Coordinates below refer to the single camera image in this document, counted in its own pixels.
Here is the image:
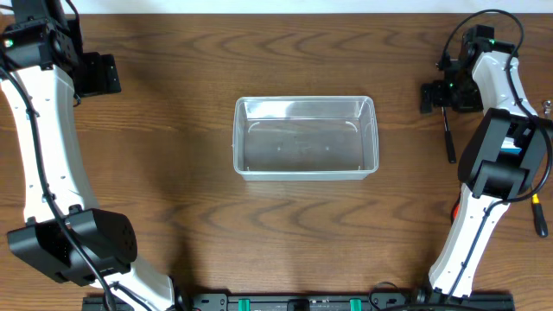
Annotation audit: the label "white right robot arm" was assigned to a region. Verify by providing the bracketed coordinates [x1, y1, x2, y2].
[421, 25, 552, 300]

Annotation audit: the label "silver wrench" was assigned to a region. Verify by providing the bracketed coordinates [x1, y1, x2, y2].
[543, 100, 553, 119]

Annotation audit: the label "black yellow screwdriver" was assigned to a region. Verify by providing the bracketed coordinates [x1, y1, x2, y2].
[531, 194, 549, 238]

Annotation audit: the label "clear plastic container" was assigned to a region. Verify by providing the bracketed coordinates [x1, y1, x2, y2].
[232, 96, 379, 181]

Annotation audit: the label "blue white screwdriver box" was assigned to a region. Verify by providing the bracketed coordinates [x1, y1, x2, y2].
[500, 137, 522, 155]

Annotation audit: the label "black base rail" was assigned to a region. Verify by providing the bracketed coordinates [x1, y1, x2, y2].
[81, 291, 516, 311]

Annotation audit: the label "small claw hammer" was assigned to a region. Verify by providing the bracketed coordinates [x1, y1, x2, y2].
[442, 107, 456, 164]

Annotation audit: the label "red black pliers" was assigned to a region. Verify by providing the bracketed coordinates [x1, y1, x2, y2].
[450, 200, 460, 223]

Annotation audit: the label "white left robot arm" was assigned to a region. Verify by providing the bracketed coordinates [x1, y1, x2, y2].
[1, 0, 184, 310]

